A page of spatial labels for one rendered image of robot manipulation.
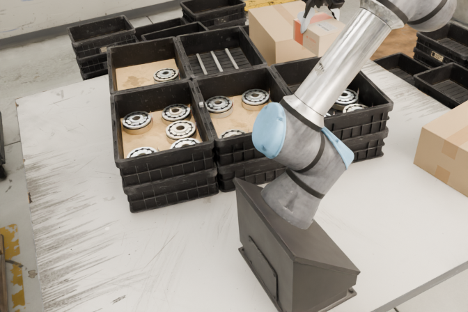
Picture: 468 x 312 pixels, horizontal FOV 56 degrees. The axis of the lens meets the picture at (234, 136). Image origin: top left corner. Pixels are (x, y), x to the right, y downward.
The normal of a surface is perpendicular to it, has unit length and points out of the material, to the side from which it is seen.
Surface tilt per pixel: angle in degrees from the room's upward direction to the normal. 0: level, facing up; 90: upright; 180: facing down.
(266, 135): 55
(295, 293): 90
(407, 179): 0
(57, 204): 0
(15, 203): 0
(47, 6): 90
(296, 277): 90
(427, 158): 90
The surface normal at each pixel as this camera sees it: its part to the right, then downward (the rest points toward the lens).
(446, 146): -0.83, 0.38
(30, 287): -0.06, -0.79
